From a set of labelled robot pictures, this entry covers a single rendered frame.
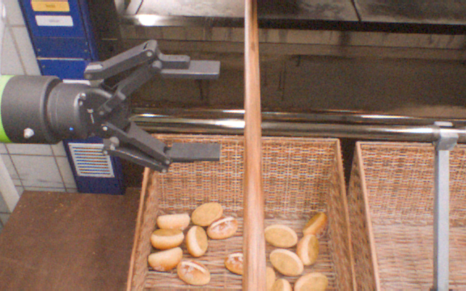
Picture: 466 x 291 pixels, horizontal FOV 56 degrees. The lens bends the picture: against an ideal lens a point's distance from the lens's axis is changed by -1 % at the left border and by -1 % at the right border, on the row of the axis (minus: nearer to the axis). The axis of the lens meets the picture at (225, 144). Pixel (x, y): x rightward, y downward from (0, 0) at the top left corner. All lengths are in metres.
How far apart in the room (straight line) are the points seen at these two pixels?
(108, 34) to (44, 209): 0.65
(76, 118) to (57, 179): 1.04
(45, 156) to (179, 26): 0.66
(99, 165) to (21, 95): 0.87
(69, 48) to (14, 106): 0.63
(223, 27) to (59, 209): 0.81
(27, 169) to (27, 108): 1.03
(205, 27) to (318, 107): 0.38
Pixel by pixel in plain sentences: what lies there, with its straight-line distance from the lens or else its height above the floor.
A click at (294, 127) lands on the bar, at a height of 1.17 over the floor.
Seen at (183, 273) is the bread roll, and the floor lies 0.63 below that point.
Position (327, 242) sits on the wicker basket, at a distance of 1.39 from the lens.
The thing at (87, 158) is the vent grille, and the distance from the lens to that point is 1.45.
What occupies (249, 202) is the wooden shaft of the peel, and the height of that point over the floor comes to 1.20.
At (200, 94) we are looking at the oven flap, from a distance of 1.24.
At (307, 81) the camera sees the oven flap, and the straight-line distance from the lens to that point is 1.23.
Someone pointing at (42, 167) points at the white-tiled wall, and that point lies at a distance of 1.60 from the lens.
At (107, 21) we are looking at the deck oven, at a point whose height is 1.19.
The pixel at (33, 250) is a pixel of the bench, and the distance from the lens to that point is 1.47.
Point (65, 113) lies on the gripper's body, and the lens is 0.59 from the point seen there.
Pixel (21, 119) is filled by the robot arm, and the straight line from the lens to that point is 0.61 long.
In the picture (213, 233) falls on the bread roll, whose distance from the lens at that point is 1.34.
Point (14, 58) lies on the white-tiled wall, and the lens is 1.35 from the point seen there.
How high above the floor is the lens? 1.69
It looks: 41 degrees down
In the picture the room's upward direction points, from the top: straight up
